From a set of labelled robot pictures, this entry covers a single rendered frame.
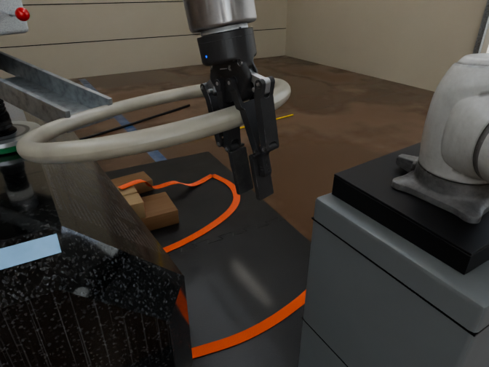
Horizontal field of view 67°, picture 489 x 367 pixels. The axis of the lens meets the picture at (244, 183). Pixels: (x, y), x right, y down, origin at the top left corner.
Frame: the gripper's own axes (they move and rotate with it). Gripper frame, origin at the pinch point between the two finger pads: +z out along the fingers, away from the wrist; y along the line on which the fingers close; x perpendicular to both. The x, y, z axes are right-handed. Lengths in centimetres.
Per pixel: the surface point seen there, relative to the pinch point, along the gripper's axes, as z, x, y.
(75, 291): 19.6, 23.9, 29.6
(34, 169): 2, 17, 65
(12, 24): -33, 7, 75
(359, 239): 23.8, -24.2, -1.4
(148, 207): 61, -44, 150
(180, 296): 36.9, 2.4, 33.4
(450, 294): 26.4, -20.2, -20.8
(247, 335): 89, -29, 57
